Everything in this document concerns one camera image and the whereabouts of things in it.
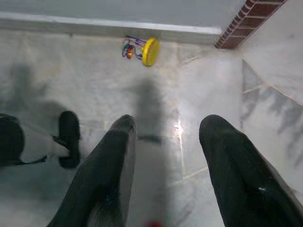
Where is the black robot right foot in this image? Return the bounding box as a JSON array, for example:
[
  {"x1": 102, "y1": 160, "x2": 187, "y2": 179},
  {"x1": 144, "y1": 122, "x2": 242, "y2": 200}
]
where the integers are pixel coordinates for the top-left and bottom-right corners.
[{"x1": 57, "y1": 110, "x2": 81, "y2": 169}]

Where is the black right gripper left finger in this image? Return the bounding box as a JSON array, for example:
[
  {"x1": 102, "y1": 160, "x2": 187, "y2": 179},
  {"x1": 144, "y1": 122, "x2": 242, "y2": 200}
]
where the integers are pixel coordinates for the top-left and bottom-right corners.
[{"x1": 46, "y1": 114, "x2": 138, "y2": 227}]

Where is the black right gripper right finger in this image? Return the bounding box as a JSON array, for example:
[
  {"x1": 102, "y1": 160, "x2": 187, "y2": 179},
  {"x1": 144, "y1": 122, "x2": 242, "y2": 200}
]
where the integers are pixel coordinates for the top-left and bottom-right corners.
[{"x1": 198, "y1": 114, "x2": 303, "y2": 227}]

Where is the yellow bead maze toy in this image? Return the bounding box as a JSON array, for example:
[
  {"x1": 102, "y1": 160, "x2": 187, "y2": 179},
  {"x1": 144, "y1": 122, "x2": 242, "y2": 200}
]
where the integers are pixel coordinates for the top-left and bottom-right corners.
[{"x1": 121, "y1": 35, "x2": 161, "y2": 67}]

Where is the grey skirting board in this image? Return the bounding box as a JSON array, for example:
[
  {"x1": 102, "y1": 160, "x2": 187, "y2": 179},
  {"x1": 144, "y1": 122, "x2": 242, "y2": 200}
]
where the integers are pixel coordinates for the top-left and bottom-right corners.
[{"x1": 0, "y1": 11, "x2": 223, "y2": 46}]

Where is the red brick pattern strip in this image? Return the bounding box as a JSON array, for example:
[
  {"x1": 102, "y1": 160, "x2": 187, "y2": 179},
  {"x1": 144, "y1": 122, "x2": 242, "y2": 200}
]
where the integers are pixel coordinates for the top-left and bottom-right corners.
[{"x1": 214, "y1": 0, "x2": 289, "y2": 50}]

